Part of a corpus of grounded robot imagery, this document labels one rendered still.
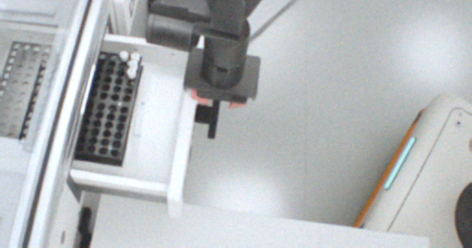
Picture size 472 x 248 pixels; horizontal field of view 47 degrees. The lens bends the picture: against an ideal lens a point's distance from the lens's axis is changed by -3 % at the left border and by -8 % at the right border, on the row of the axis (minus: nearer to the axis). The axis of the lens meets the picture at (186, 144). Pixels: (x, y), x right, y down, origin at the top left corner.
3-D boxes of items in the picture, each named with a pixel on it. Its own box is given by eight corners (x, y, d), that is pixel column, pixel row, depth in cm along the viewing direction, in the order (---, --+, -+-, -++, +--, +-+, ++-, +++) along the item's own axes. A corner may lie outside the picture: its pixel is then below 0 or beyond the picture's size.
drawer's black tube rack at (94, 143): (144, 76, 96) (142, 56, 90) (123, 172, 90) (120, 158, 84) (21, 59, 98) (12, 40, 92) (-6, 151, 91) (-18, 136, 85)
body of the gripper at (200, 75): (189, 53, 82) (190, 24, 75) (259, 63, 81) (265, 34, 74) (182, 92, 79) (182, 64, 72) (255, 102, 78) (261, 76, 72)
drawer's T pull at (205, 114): (221, 97, 88) (221, 92, 87) (215, 140, 85) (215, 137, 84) (198, 93, 88) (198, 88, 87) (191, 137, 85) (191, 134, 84)
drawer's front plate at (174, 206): (206, 60, 100) (208, 25, 89) (179, 219, 89) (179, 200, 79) (195, 59, 100) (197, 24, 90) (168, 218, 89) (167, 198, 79)
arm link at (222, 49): (245, 48, 66) (255, 11, 69) (189, 35, 67) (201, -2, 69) (241, 76, 73) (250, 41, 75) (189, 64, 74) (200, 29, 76)
